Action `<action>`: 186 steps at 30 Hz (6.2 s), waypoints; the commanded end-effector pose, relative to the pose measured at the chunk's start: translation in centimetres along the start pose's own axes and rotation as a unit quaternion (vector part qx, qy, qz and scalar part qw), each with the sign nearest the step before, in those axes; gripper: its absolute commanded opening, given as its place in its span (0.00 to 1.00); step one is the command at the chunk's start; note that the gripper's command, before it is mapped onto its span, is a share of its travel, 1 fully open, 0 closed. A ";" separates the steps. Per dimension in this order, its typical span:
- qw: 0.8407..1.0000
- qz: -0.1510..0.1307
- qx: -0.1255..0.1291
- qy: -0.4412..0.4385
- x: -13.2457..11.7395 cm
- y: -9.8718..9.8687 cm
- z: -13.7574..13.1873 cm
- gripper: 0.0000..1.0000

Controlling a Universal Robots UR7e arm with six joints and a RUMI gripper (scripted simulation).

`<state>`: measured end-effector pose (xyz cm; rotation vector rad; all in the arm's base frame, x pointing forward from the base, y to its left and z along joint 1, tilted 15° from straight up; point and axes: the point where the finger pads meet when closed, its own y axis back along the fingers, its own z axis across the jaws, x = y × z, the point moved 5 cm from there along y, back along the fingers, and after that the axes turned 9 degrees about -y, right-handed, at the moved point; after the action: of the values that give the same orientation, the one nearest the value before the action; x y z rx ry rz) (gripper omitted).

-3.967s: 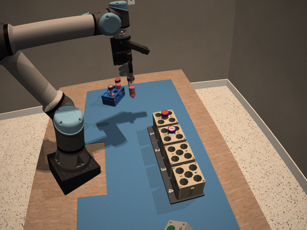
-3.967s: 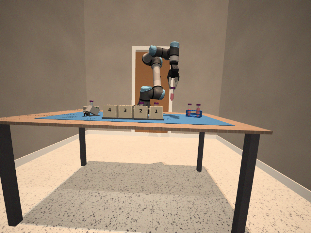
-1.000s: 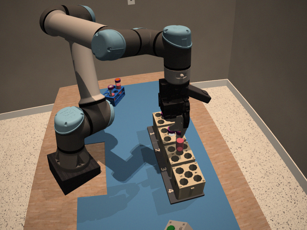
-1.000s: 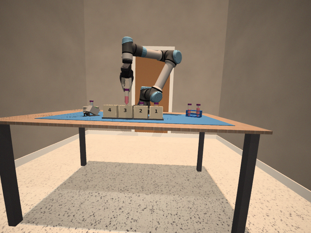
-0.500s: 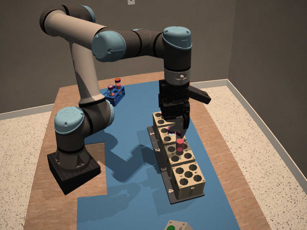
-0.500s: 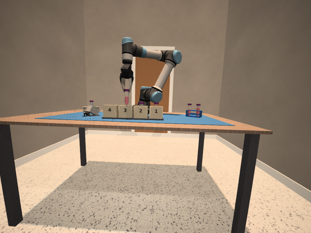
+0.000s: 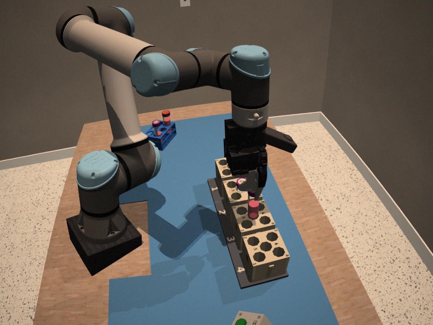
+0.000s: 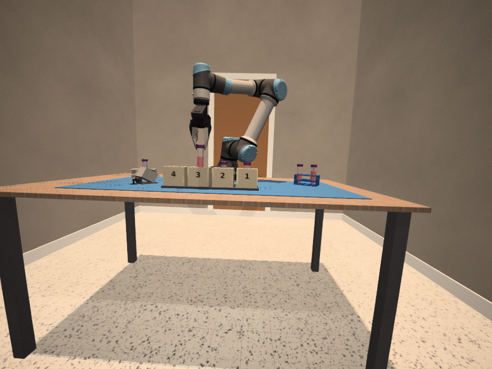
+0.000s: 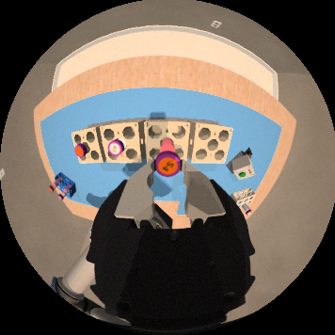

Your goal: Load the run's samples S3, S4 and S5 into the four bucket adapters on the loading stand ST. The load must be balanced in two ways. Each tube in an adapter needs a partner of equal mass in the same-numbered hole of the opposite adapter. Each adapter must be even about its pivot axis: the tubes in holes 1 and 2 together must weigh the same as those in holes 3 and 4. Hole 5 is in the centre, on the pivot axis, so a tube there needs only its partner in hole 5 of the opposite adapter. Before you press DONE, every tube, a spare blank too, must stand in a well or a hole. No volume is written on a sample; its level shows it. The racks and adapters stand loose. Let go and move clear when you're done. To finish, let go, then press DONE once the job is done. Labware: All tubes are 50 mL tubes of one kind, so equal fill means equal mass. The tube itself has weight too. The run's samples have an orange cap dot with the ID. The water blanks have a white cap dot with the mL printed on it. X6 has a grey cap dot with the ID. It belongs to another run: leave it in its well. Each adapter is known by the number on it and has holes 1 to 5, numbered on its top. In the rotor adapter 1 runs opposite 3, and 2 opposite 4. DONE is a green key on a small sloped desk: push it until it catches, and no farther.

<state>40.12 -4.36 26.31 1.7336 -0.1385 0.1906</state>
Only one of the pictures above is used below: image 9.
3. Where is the dark blue tube rack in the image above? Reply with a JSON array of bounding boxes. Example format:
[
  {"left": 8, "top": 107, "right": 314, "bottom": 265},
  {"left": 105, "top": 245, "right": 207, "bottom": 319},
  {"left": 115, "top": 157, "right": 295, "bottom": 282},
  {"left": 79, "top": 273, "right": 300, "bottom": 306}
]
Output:
[{"left": 55, "top": 172, "right": 76, "bottom": 198}]

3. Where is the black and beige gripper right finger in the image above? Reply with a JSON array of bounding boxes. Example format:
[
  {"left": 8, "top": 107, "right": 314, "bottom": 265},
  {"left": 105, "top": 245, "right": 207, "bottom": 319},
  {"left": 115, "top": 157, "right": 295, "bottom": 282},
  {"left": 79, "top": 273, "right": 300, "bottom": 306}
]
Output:
[{"left": 180, "top": 159, "right": 255, "bottom": 256}]

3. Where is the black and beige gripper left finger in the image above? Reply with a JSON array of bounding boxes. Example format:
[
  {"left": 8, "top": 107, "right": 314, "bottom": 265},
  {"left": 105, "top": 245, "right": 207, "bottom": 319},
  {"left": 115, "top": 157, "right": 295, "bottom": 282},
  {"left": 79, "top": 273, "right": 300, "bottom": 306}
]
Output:
[{"left": 86, "top": 159, "right": 156, "bottom": 263}]

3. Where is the clear graduated tube with yellow liquid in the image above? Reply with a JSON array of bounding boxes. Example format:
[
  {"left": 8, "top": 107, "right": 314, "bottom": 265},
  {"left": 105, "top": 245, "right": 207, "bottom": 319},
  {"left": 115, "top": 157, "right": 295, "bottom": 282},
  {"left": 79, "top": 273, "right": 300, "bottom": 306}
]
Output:
[{"left": 74, "top": 142, "right": 90, "bottom": 157}]

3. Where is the blue bench mat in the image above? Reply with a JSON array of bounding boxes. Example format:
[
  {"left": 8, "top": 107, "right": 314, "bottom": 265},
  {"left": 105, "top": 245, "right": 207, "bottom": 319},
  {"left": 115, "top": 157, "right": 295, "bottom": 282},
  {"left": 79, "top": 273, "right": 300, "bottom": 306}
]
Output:
[{"left": 40, "top": 88, "right": 282, "bottom": 215}]

